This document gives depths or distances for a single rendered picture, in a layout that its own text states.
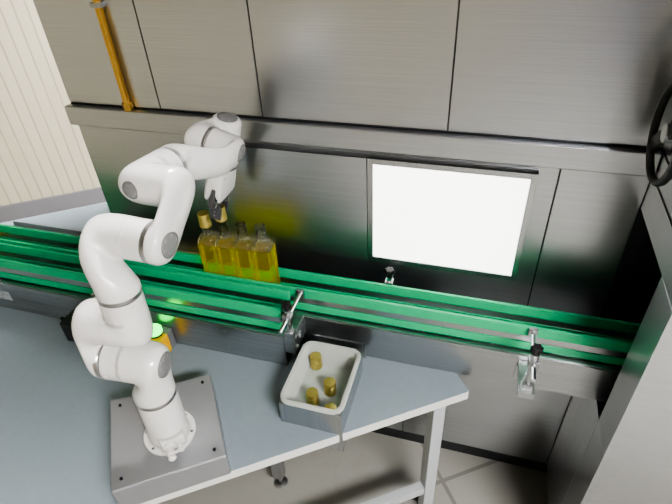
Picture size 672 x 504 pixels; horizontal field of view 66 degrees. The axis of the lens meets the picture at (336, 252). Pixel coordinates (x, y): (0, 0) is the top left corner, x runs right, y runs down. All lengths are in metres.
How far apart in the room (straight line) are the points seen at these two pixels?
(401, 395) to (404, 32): 0.94
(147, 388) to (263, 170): 0.68
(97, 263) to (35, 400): 0.80
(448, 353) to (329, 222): 0.51
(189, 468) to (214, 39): 1.06
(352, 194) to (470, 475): 1.29
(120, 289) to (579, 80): 1.05
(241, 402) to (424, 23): 1.08
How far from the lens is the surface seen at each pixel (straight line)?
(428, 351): 1.52
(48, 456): 1.62
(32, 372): 1.86
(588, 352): 1.51
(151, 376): 1.18
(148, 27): 1.55
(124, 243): 1.02
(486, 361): 1.52
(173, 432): 1.35
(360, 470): 2.25
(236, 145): 1.23
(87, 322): 1.14
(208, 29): 1.46
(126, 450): 1.43
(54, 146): 4.09
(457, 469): 2.28
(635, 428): 1.43
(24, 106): 4.01
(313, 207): 1.52
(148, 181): 1.04
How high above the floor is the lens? 1.95
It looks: 37 degrees down
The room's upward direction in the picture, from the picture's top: 3 degrees counter-clockwise
